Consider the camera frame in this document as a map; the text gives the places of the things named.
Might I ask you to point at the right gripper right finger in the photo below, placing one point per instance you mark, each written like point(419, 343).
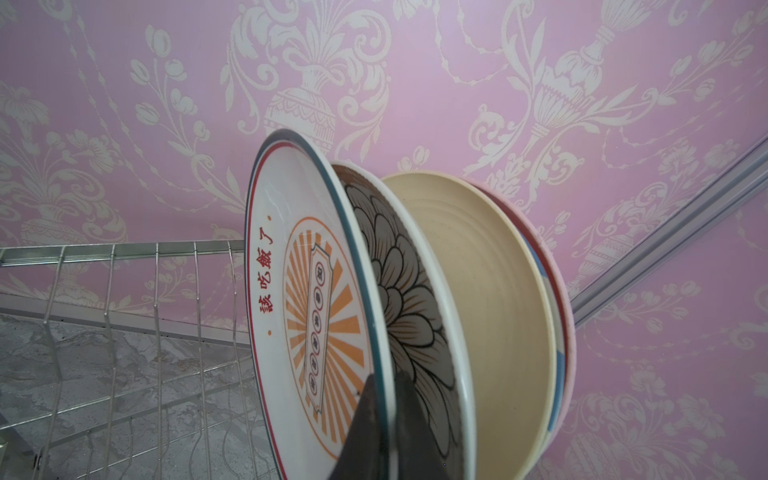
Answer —
point(418, 456)

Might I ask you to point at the pink plate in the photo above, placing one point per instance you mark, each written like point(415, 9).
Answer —
point(570, 336)

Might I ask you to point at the chrome wire dish rack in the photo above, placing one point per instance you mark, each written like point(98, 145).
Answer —
point(129, 361)

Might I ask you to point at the beige plate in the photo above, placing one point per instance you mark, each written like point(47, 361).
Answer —
point(504, 311)

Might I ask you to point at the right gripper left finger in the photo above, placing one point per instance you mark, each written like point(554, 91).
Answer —
point(363, 453)

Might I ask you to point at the orange sunburst plate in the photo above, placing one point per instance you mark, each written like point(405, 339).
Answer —
point(316, 321)

